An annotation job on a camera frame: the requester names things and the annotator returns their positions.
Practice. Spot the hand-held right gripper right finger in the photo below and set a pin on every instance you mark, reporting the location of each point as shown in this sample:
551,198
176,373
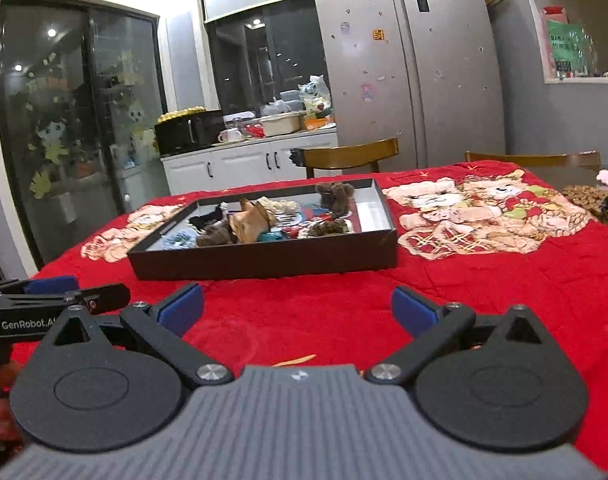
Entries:
413,310

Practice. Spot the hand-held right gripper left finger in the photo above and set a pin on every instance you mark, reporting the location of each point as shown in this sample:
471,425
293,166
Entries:
181,307

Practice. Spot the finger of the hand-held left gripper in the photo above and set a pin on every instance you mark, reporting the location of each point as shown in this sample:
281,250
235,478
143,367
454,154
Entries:
109,296
51,285

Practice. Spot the blue white lace scrunchie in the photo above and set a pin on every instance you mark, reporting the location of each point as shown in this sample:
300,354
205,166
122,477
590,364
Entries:
180,240

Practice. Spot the brown fur scrunchie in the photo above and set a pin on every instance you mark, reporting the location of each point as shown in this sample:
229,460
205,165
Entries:
216,236
334,195
329,227

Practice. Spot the black shallow box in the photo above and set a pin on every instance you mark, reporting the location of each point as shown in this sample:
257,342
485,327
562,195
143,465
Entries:
264,265

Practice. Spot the brown leather pouch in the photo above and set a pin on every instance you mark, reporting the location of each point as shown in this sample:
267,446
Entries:
254,222

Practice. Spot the striped hair clip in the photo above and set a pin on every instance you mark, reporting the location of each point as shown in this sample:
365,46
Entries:
287,219

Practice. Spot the person's left hand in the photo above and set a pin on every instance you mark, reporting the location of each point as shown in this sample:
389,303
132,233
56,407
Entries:
6,417

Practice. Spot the red printed blanket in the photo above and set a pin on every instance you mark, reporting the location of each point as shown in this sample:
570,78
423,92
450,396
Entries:
334,300

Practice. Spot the glass sliding door with stickers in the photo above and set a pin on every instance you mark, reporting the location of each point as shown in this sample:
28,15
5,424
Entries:
74,135

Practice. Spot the white kitchen cabinet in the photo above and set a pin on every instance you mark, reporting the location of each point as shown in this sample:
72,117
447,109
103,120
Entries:
244,165

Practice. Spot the wooden chair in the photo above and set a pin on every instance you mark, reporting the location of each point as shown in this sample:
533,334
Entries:
349,155
533,160

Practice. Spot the black microwave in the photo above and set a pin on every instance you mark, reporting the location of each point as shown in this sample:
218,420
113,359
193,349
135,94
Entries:
189,135

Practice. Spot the white mug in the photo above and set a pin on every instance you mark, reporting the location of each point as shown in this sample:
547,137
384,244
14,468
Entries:
230,136

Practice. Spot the black chair corner guard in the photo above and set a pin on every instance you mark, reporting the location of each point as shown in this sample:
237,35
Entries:
297,157

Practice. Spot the red plastic bag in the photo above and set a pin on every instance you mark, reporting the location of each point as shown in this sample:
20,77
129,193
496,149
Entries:
254,131

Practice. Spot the clear plastic container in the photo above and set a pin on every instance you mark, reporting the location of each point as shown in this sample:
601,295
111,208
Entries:
234,124

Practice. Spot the brown woven coaster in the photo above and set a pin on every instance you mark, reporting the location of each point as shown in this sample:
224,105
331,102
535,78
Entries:
583,201

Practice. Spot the white plastic basin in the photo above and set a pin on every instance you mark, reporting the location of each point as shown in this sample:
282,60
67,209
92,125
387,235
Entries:
281,125

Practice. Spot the orange container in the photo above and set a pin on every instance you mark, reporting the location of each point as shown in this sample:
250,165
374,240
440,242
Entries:
320,123

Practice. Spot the grey plastic bag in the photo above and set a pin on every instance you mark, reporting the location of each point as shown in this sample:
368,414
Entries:
275,108

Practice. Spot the cartoon fridge magnet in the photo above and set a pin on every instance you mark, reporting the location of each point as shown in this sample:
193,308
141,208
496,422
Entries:
367,92

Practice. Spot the white green snack bag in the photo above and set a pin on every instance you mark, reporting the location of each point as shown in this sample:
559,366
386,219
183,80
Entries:
315,95

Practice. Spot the grey refrigerator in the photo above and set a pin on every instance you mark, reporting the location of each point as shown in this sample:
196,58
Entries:
408,60

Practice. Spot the dark glass window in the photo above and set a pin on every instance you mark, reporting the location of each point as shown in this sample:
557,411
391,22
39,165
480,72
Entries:
264,45

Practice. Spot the green poster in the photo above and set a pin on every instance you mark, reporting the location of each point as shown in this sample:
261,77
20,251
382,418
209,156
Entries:
568,47

